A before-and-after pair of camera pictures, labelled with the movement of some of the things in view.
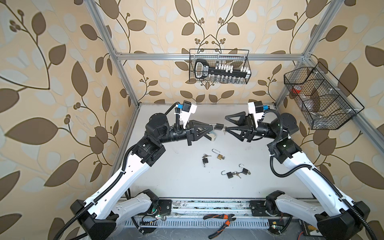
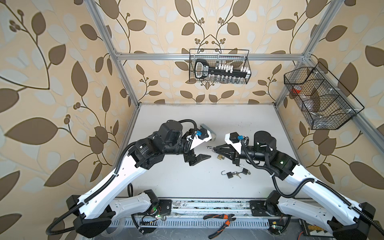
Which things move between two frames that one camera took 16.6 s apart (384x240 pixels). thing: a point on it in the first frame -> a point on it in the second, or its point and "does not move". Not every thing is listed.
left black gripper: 191,133 -> 190,155
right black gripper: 248,129 -> 230,150
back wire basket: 222,66 does not move
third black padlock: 229,174 does not move
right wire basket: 323,101 does not move
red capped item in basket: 296,89 does not move
